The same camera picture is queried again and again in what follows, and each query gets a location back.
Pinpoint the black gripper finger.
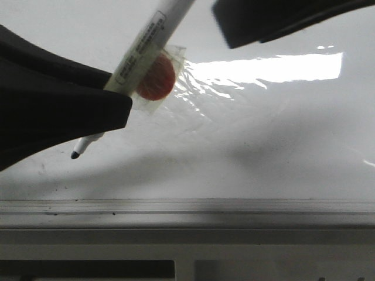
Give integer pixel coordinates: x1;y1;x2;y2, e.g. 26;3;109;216
1;27;132;169
212;0;374;49

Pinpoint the white whiteboard marker pen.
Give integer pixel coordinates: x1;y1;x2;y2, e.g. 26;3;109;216
71;0;196;160

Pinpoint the red disc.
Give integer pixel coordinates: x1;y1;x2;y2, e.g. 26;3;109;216
132;45;186;114

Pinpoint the white whiteboard with aluminium frame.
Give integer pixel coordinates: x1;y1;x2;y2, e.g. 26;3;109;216
1;1;374;229

